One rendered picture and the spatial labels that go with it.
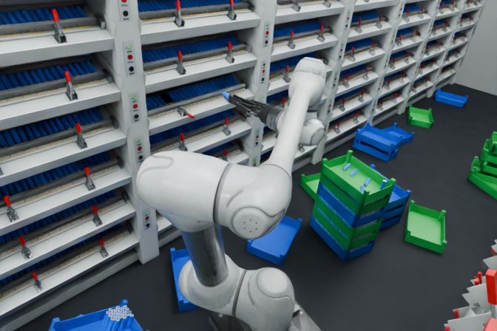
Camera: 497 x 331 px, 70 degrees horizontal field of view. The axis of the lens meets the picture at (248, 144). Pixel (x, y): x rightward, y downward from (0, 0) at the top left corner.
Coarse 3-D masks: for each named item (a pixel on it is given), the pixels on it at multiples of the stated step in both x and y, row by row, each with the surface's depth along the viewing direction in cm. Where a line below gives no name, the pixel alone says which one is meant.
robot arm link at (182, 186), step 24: (144, 168) 74; (168, 168) 71; (192, 168) 71; (216, 168) 71; (144, 192) 73; (168, 192) 70; (192, 192) 69; (216, 192) 68; (168, 216) 75; (192, 216) 72; (192, 240) 86; (216, 240) 90; (192, 264) 102; (216, 264) 99; (192, 288) 113; (216, 288) 110; (216, 312) 119
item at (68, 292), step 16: (304, 160) 257; (160, 240) 183; (128, 256) 172; (96, 272) 163; (112, 272) 168; (64, 288) 155; (80, 288) 158; (32, 304) 148; (48, 304) 150; (0, 320) 141; (16, 320) 142
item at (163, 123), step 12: (240, 72) 182; (252, 84) 179; (240, 96) 176; (252, 96) 180; (192, 108) 159; (204, 108) 162; (216, 108) 165; (228, 108) 173; (156, 120) 147; (168, 120) 150; (180, 120) 154; (192, 120) 160; (156, 132) 148
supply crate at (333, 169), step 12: (348, 156) 189; (324, 168) 181; (336, 168) 187; (348, 168) 188; (360, 168) 186; (336, 180) 175; (348, 180) 178; (360, 180) 179; (372, 180) 180; (348, 192) 169; (360, 192) 163; (372, 192) 171; (384, 192) 168
